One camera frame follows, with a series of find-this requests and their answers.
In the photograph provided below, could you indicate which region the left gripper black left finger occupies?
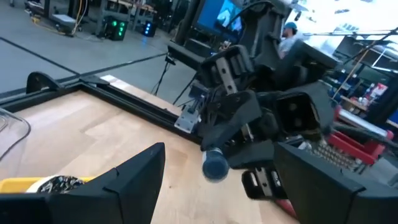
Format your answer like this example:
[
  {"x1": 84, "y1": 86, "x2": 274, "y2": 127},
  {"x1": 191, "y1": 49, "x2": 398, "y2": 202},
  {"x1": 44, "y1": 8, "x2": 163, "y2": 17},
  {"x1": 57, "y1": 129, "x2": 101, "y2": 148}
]
[{"x1": 0, "y1": 142, "x2": 166, "y2": 224}]

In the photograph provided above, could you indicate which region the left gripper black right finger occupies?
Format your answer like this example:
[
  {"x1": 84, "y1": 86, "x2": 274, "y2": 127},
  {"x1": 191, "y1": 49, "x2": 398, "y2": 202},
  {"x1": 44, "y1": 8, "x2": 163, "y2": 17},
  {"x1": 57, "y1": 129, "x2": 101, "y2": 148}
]
[{"x1": 273, "y1": 142, "x2": 398, "y2": 224}]

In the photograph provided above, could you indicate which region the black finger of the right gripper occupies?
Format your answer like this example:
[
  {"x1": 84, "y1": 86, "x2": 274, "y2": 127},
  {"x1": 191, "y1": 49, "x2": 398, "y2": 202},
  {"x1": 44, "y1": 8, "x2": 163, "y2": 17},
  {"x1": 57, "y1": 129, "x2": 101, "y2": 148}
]
[
  {"x1": 198, "y1": 89, "x2": 263, "y2": 151},
  {"x1": 226, "y1": 139, "x2": 278, "y2": 170}
]

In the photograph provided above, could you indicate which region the blue white-labelled marker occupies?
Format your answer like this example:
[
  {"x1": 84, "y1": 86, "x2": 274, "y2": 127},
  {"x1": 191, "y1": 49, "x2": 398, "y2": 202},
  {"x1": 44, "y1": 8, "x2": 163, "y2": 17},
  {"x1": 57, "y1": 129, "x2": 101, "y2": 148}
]
[{"x1": 201, "y1": 147, "x2": 230, "y2": 184}]

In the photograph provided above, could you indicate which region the chocolate iced toy donut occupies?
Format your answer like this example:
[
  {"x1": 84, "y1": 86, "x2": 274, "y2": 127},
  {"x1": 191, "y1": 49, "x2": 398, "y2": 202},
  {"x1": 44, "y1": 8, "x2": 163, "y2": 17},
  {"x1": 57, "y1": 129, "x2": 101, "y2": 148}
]
[{"x1": 26, "y1": 175, "x2": 85, "y2": 194}]

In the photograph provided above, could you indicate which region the black device on tripod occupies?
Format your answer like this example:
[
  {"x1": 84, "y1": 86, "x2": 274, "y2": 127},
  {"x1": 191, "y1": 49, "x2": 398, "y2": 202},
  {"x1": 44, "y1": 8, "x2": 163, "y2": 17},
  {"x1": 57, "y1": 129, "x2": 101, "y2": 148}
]
[{"x1": 150, "y1": 41, "x2": 208, "y2": 105}]

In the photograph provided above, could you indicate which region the blue lit monitor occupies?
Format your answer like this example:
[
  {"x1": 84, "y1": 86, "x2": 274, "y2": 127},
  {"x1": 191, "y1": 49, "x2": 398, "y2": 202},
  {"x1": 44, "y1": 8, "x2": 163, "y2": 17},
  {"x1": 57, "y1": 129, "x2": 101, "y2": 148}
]
[{"x1": 196, "y1": 0, "x2": 244, "y2": 35}]

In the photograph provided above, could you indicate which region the person with cap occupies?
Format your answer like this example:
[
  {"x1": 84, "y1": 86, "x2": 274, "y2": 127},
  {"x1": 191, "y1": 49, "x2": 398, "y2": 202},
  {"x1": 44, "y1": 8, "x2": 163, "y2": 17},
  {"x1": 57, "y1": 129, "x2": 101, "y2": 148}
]
[{"x1": 277, "y1": 21, "x2": 299, "y2": 60}]

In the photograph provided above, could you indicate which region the computer with blue lights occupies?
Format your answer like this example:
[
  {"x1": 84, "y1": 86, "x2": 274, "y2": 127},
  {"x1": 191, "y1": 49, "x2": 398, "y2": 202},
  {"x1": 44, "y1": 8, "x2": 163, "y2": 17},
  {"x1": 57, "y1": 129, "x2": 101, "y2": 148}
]
[{"x1": 142, "y1": 21, "x2": 157, "y2": 38}]

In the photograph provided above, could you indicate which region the yellow plastic basket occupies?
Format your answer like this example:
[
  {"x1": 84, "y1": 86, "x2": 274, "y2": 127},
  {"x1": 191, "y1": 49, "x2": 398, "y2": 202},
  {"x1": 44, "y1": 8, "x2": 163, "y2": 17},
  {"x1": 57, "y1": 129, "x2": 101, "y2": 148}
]
[{"x1": 0, "y1": 176, "x2": 96, "y2": 194}]

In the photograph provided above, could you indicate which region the computer with green lights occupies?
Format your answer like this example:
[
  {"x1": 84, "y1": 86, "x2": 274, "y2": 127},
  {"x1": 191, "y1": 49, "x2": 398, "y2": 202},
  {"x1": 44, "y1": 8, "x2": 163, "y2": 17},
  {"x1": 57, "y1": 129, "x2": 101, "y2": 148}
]
[{"x1": 104, "y1": 17, "x2": 128, "y2": 41}]

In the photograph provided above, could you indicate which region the clear plastic bin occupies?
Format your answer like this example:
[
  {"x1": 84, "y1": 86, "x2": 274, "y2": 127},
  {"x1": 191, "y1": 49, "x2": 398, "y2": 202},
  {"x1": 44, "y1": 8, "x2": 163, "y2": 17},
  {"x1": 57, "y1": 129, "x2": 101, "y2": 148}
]
[{"x1": 0, "y1": 107, "x2": 32, "y2": 180}]

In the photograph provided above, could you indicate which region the black standing desk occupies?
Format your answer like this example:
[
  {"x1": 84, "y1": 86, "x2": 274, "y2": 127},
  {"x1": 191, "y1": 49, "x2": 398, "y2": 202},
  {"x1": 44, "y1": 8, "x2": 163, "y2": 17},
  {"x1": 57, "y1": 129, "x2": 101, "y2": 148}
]
[{"x1": 23, "y1": 0, "x2": 83, "y2": 37}]

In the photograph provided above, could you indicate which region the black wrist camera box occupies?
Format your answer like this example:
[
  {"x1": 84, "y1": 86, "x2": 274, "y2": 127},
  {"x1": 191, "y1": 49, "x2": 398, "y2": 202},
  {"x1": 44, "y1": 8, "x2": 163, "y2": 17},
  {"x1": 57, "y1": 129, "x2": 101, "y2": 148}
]
[{"x1": 275, "y1": 91, "x2": 323, "y2": 141}]

